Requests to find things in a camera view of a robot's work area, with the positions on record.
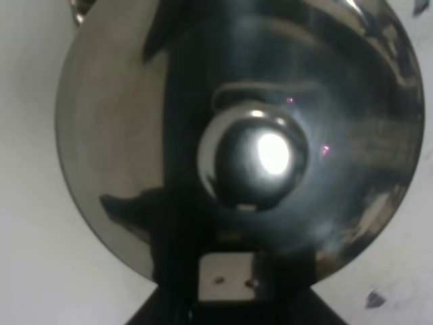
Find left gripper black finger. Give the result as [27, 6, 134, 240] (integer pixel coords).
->
[128, 251, 343, 324]

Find stainless steel teapot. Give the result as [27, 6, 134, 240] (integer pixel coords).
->
[56, 1, 424, 284]

